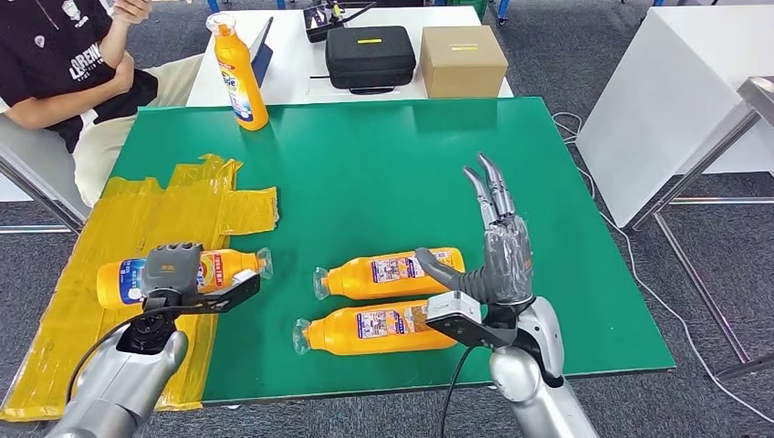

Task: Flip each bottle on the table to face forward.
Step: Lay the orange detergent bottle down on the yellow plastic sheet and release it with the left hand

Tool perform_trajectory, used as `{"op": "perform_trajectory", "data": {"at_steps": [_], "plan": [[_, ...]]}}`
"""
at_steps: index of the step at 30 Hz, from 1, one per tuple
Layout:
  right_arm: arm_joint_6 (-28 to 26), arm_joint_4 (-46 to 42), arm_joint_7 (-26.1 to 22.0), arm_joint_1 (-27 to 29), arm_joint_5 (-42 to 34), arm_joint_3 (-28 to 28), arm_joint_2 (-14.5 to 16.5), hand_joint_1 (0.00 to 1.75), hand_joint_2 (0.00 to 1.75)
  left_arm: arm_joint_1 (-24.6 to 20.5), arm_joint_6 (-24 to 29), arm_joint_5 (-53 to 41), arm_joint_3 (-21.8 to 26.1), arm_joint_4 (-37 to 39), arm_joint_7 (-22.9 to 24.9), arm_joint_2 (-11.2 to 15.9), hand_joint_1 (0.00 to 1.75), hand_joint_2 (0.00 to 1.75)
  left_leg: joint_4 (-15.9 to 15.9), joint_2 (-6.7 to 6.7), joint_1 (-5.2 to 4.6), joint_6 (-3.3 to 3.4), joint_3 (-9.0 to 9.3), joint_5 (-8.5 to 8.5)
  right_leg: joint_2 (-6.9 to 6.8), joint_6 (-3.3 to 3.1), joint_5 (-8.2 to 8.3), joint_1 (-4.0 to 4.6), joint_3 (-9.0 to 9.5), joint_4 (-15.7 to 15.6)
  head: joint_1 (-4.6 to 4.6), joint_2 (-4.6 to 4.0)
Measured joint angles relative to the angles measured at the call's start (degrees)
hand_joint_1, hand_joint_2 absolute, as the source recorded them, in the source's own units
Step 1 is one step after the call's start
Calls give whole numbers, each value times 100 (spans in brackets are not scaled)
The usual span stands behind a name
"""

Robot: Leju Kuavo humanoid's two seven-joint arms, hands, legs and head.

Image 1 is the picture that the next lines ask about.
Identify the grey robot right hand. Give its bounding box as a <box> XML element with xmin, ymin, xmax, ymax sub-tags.
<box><xmin>413</xmin><ymin>151</ymin><xmax>537</xmax><ymax>308</ymax></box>

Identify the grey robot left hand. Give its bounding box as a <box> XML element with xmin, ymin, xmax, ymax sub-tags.
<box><xmin>141</xmin><ymin>242</ymin><xmax>204</xmax><ymax>298</ymax></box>

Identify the orange detergent bottle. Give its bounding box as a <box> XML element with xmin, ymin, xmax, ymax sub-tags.
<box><xmin>205</xmin><ymin>12</ymin><xmax>270</xmax><ymax>132</ymax></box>
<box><xmin>96</xmin><ymin>246</ymin><xmax>275</xmax><ymax>310</ymax></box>
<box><xmin>292</xmin><ymin>299</ymin><xmax>459</xmax><ymax>357</ymax></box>
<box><xmin>313</xmin><ymin>246</ymin><xmax>466</xmax><ymax>302</ymax></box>

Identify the yellow plastic sheet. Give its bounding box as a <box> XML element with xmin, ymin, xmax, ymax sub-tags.
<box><xmin>0</xmin><ymin>153</ymin><xmax>280</xmax><ymax>422</ymax></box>

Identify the green table board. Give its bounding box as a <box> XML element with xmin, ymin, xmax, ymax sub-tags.
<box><xmin>109</xmin><ymin>96</ymin><xmax>676</xmax><ymax>403</ymax></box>

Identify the grey metal bench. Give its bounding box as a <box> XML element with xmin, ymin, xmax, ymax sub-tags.
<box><xmin>0</xmin><ymin>114</ymin><xmax>92</xmax><ymax>234</ymax></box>

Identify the brown cardboard box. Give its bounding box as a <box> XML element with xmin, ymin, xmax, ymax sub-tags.
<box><xmin>420</xmin><ymin>25</ymin><xmax>509</xmax><ymax>99</ymax></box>

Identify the large white table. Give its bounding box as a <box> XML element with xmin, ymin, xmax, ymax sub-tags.
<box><xmin>574</xmin><ymin>5</ymin><xmax>774</xmax><ymax>230</ymax></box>

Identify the tablet in blue case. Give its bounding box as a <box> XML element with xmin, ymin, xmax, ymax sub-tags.
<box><xmin>248</xmin><ymin>16</ymin><xmax>275</xmax><ymax>89</ymax></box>

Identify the person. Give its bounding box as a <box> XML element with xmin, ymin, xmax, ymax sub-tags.
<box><xmin>0</xmin><ymin>0</ymin><xmax>205</xmax><ymax>208</ymax></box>

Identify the black carrying case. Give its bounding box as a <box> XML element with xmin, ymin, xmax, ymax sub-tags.
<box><xmin>324</xmin><ymin>25</ymin><xmax>418</xmax><ymax>96</ymax></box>

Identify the green plastic crate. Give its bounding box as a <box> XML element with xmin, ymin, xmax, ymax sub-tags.
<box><xmin>444</xmin><ymin>0</ymin><xmax>488</xmax><ymax>18</ymax></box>

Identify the black remote controller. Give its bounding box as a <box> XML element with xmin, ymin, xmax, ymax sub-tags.
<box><xmin>302</xmin><ymin>0</ymin><xmax>377</xmax><ymax>44</ymax></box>

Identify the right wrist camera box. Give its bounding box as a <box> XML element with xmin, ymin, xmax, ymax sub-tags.
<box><xmin>424</xmin><ymin>291</ymin><xmax>528</xmax><ymax>350</ymax></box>

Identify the white floor cable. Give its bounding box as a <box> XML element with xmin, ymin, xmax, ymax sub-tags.
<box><xmin>551</xmin><ymin>112</ymin><xmax>774</xmax><ymax>425</ymax></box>

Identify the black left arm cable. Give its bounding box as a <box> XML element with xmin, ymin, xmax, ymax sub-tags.
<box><xmin>64</xmin><ymin>305</ymin><xmax>160</xmax><ymax>407</ymax></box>

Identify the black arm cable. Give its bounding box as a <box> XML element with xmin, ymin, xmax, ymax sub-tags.
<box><xmin>437</xmin><ymin>344</ymin><xmax>474</xmax><ymax>438</ymax></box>
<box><xmin>64</xmin><ymin>305</ymin><xmax>160</xmax><ymax>407</ymax></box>

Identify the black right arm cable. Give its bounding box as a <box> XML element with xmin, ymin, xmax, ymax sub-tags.
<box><xmin>437</xmin><ymin>344</ymin><xmax>474</xmax><ymax>438</ymax></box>

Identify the grey metal table frame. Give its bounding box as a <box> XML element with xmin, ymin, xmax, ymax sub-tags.
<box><xmin>622</xmin><ymin>75</ymin><xmax>774</xmax><ymax>382</ymax></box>

